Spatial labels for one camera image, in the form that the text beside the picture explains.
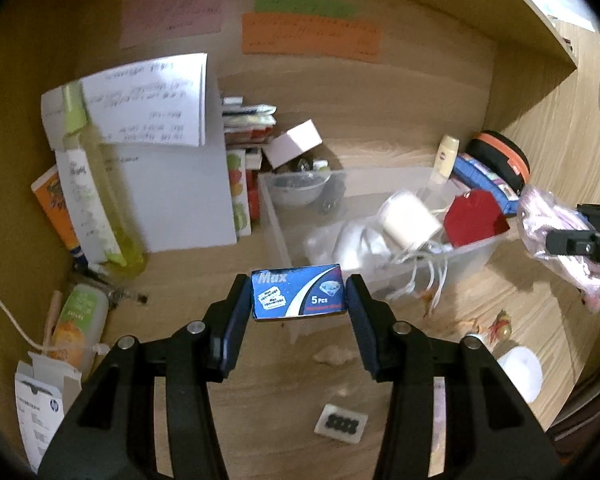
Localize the white round pink mask pack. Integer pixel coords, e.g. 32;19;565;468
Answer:
498;346;543;404

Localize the red jewelry box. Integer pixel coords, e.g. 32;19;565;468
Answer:
443;190;509;248

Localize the white domino tile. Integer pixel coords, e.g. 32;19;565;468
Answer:
314;403;368;444

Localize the blue razor blade box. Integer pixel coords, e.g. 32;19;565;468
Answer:
251;264;347;321

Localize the white drawstring cloth pouch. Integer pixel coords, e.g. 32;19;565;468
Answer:
303;218;391;272

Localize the white printer cartridge box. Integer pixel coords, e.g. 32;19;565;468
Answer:
15;351;82;474

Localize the orange green tube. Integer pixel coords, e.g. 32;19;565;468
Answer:
48;284;109;378

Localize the black orange round case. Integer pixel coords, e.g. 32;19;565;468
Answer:
466;130;531;194

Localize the blue woven pouch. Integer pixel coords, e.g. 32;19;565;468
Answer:
453;153;519;217

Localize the small beige roll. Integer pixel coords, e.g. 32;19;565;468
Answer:
43;290;62;347

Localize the white seashell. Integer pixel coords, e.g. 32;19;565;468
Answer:
313;344;356;367

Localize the cream lotion tube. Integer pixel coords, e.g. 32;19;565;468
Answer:
430;136;460;185

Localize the yellow green spray bottle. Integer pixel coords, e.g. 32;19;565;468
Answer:
61;80;146;280

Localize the translucent plastic storage bin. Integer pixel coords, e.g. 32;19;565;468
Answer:
258;167;506;299

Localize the large white paper sheet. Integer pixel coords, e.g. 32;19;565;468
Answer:
100;75;237;252

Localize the fruit picture card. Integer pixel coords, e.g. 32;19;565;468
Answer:
226;150;251;237

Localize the small white cardboard box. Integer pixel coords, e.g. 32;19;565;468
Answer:
263;119;323;169

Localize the printed folded paper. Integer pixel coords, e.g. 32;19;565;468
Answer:
40;52;209;152

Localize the stack of booklets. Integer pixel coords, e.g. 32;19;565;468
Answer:
221;96;277;146

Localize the green sticky note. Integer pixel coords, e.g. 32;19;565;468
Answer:
253;0;358;20

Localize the orange sticky note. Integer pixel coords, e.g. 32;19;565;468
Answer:
242;12;382;63

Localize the pink sticky note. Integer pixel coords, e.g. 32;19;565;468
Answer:
120;0;224;48

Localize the orange cord charm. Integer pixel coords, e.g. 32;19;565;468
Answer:
419;286;514;346

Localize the white cable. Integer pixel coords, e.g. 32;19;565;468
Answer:
0;274;112;356

